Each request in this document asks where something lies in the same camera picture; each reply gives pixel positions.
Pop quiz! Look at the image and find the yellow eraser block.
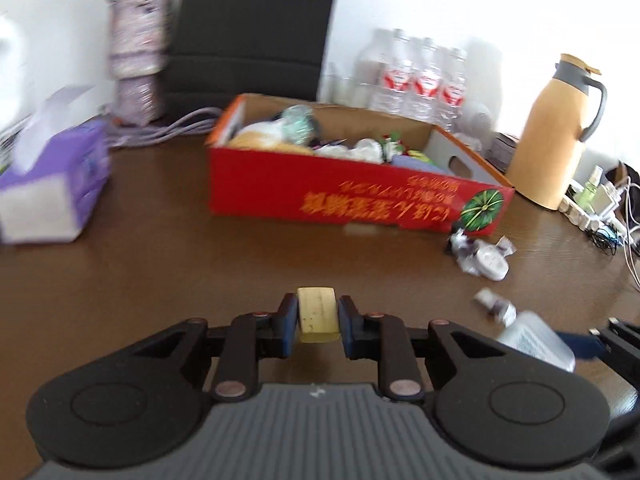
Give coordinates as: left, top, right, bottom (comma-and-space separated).
296, 287, 341, 344

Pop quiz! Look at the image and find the clear sanitizer bottle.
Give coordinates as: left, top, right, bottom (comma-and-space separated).
474, 288, 576, 373

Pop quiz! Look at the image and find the white astronaut toy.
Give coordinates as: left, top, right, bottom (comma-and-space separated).
448, 230, 516, 282

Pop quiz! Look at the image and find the purple knitted pouch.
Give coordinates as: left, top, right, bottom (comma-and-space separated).
390, 155, 438, 172

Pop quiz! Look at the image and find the red green christmas decoration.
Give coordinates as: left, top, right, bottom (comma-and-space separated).
380, 131, 407, 164

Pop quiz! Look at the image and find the white and yellow plush toy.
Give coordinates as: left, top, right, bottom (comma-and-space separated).
227, 122, 314, 156

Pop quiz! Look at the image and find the red cardboard box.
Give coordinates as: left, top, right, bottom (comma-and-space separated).
206, 94, 514, 235

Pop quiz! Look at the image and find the yellow green packet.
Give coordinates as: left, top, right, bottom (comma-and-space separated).
406, 150, 432, 162

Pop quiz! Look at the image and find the teal plastic wrap ball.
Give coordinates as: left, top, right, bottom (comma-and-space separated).
280, 104, 314, 145

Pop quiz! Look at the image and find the yellow thermos jug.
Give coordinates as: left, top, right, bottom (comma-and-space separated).
506, 53, 608, 210

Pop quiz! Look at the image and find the small white figurine fan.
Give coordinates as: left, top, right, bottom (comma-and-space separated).
457, 101, 497, 152

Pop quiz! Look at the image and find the water bottle pack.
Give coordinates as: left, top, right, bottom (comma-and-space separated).
348, 29, 468, 132

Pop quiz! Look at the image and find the purple tissue box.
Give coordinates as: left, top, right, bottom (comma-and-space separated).
1, 86, 111, 245

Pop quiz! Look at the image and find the purple flower vase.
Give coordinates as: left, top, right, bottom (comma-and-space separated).
107, 0, 170, 126

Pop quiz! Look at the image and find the power strip with cables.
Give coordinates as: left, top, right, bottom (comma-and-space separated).
559, 162, 639, 289

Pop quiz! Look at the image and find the purple cable bundle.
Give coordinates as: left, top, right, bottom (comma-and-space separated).
106, 106, 224, 149

